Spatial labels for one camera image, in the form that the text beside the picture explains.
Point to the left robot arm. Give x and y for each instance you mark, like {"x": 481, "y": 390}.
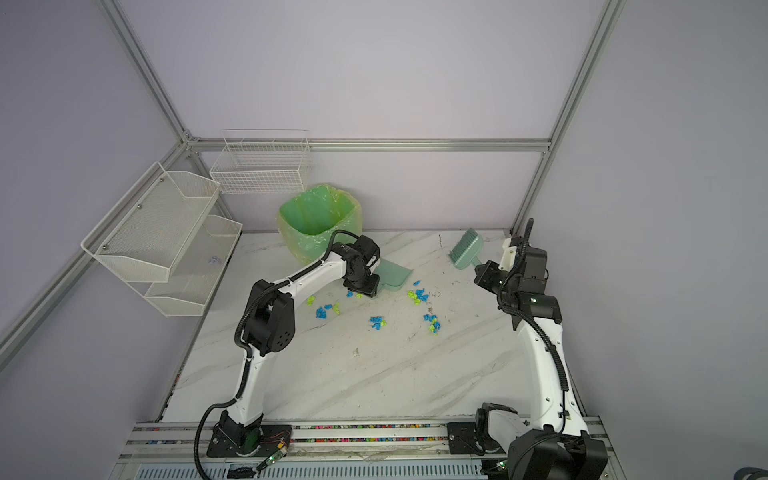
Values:
{"x": 268, "y": 325}

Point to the green plastic trash bin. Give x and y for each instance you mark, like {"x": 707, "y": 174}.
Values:
{"x": 318, "y": 237}

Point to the paper scrap cluster centre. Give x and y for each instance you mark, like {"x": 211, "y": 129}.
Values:
{"x": 377, "y": 322}

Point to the paper scrap cluster upper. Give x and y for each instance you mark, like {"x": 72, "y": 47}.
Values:
{"x": 418, "y": 294}

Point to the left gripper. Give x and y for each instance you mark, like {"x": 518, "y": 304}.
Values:
{"x": 370, "y": 290}

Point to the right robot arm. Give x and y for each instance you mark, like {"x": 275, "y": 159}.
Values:
{"x": 554, "y": 441}

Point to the paper scrap cluster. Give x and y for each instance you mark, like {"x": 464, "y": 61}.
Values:
{"x": 418, "y": 294}
{"x": 433, "y": 324}
{"x": 377, "y": 322}

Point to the green hand brush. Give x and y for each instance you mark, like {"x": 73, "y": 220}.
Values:
{"x": 466, "y": 252}

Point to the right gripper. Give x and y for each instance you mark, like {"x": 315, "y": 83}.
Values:
{"x": 483, "y": 272}

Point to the paper scrap cluster right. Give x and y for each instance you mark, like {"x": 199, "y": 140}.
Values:
{"x": 433, "y": 324}

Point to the green plastic dustpan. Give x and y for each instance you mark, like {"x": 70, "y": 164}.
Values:
{"x": 392, "y": 276}

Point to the white wire basket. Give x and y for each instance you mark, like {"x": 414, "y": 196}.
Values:
{"x": 263, "y": 161}

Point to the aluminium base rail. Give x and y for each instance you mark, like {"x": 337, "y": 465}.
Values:
{"x": 328, "y": 449}

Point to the yellow-green bin liner bag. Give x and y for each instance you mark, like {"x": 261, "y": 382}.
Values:
{"x": 318, "y": 219}

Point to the white mesh two-tier shelf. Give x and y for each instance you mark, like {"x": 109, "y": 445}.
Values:
{"x": 165, "y": 242}

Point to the blue paper scrap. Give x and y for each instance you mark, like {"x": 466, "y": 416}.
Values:
{"x": 323, "y": 310}

